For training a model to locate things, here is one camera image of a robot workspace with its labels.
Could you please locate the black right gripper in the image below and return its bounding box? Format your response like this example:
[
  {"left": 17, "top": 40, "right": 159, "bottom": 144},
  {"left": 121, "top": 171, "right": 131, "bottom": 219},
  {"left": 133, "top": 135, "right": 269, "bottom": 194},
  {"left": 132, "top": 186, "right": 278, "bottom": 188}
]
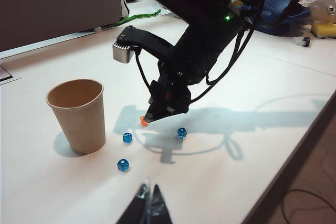
[{"left": 143, "top": 60, "right": 208, "bottom": 125}]

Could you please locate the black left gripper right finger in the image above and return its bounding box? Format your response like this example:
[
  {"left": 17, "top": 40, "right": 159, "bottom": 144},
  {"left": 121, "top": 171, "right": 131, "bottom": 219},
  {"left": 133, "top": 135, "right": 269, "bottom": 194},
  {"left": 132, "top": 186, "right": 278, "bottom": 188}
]
[{"left": 151, "top": 184, "right": 173, "bottom": 224}]

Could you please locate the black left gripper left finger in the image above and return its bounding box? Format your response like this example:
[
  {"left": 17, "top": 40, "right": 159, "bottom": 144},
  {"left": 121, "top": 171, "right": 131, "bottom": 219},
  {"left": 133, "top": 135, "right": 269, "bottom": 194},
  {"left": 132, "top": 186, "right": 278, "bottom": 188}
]
[{"left": 115, "top": 182, "right": 151, "bottom": 224}]

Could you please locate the brown paper cup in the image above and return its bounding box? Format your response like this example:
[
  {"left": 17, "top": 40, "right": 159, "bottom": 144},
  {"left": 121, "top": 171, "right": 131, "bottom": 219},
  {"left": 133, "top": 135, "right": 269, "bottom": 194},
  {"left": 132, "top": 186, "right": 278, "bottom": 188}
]
[{"left": 46, "top": 78, "right": 107, "bottom": 156}]

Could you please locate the wide brown desk divider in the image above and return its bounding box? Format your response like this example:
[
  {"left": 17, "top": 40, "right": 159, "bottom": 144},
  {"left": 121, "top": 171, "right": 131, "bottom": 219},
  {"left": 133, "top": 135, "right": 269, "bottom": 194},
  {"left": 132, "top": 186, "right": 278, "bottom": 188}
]
[{"left": 0, "top": 0, "right": 124, "bottom": 53}]

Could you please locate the blue bag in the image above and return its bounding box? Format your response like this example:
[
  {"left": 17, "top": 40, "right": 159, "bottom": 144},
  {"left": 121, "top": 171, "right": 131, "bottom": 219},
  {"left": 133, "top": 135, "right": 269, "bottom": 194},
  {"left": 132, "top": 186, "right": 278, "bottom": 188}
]
[{"left": 253, "top": 0, "right": 312, "bottom": 36}]

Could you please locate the yellow sponge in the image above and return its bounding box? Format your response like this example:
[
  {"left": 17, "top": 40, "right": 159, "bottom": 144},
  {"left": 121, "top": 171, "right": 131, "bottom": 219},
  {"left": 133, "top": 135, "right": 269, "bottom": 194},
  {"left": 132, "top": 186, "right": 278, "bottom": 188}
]
[{"left": 311, "top": 22, "right": 336, "bottom": 38}]

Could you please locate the black camera cable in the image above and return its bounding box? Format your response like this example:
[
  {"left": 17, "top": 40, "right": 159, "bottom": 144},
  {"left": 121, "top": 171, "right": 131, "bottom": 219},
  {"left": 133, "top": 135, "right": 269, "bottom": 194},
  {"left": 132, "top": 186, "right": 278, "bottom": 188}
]
[{"left": 134, "top": 48, "right": 154, "bottom": 95}]

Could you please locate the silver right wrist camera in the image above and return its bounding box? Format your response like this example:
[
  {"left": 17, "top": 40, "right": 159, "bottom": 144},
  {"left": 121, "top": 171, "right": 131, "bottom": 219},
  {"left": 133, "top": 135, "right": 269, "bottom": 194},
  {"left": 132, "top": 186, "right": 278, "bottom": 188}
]
[{"left": 112, "top": 39, "right": 137, "bottom": 64}]

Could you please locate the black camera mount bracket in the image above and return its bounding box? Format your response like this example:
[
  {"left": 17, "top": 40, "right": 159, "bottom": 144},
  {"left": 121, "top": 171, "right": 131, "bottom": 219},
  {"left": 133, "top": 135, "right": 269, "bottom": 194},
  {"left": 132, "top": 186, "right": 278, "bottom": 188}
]
[{"left": 117, "top": 25, "right": 175, "bottom": 59}]

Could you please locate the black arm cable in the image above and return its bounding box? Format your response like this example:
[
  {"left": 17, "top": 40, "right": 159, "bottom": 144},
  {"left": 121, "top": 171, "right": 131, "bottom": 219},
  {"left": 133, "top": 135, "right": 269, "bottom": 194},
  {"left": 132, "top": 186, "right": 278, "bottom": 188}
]
[{"left": 187, "top": 22, "right": 257, "bottom": 104}]

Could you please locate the green strap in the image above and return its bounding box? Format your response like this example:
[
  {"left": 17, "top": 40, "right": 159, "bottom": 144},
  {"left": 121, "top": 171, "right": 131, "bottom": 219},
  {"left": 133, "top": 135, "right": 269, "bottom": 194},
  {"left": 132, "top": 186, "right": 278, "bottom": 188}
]
[{"left": 115, "top": 9, "right": 161, "bottom": 26}]

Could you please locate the black floor cable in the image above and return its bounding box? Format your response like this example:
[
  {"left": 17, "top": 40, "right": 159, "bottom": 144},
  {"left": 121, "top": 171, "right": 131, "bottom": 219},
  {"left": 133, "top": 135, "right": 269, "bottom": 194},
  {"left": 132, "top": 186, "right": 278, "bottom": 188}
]
[{"left": 282, "top": 189, "right": 336, "bottom": 224}]

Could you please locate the grey desk cable slot cover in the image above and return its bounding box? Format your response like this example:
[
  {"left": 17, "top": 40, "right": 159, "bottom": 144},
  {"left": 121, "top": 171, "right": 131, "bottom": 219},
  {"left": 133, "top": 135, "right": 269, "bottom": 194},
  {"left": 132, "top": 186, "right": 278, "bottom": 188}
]
[{"left": 0, "top": 63, "right": 21, "bottom": 86}]

